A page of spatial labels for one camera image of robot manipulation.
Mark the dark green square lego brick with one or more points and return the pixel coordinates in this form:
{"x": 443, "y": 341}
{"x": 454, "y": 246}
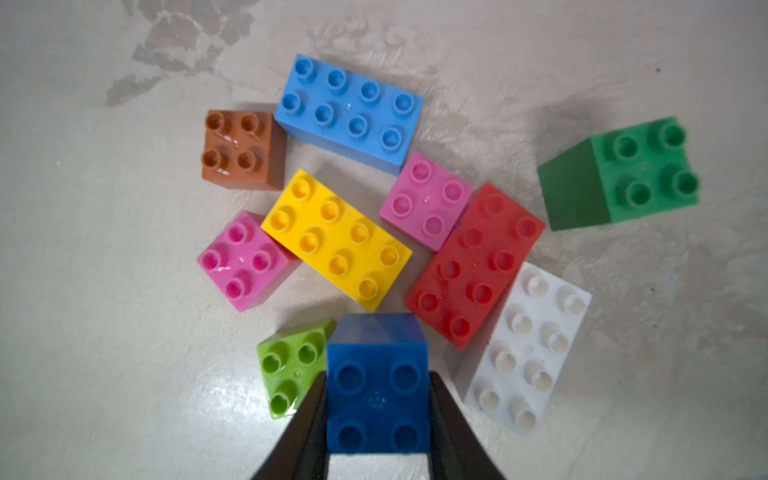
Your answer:
{"x": 620, "y": 175}

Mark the light blue long lego brick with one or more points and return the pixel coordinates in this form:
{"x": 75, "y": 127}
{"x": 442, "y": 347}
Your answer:
{"x": 349, "y": 114}

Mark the white long lego brick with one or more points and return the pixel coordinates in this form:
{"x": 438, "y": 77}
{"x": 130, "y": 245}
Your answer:
{"x": 513, "y": 362}

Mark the dark blue square lego brick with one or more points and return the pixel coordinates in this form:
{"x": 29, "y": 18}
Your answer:
{"x": 378, "y": 385}

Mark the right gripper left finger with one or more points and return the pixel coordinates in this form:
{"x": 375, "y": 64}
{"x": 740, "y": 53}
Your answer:
{"x": 302, "y": 452}

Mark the brown square lego brick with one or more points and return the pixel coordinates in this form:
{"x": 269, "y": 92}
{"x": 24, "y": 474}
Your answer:
{"x": 244, "y": 150}

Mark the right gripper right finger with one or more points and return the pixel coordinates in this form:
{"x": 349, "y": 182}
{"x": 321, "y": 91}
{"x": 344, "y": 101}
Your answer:
{"x": 455, "y": 452}

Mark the lime green square lego brick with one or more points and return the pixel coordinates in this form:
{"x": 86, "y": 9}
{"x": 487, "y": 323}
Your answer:
{"x": 290, "y": 360}

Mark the red long lego brick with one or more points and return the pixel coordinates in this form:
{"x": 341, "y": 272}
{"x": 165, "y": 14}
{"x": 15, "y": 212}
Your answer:
{"x": 478, "y": 262}

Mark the pink square lego brick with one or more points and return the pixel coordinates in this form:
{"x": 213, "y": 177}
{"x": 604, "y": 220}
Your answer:
{"x": 426, "y": 202}
{"x": 245, "y": 263}

